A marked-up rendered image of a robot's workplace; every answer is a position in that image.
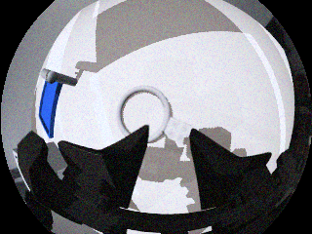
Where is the blue tray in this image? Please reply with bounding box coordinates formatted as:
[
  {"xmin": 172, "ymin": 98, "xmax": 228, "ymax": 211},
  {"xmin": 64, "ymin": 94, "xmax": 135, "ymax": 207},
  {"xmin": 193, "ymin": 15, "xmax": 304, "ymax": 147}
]
[{"xmin": 39, "ymin": 81, "xmax": 62, "ymax": 139}]

